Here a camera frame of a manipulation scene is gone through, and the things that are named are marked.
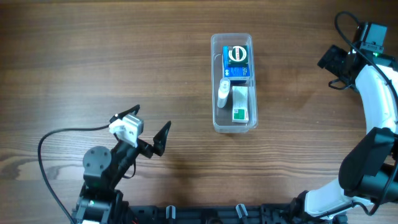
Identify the blue plaster box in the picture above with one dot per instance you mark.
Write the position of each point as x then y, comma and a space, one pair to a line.
234, 71

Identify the white lotion bottle clear cap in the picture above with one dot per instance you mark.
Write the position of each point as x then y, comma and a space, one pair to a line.
223, 92

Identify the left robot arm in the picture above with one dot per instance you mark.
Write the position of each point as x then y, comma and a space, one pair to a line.
99, 201

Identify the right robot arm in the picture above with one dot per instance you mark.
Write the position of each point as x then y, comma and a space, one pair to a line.
364, 179

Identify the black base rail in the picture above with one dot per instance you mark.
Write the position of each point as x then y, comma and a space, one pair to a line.
264, 214

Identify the clear plastic container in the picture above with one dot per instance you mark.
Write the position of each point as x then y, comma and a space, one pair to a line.
222, 117

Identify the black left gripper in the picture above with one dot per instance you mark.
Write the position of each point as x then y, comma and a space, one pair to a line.
143, 146

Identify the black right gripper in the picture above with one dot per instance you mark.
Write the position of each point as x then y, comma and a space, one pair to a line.
333, 59

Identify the green Zam-Buk box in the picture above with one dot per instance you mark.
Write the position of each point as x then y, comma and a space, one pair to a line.
237, 56

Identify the white green medicine box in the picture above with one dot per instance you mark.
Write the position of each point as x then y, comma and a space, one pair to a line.
240, 113

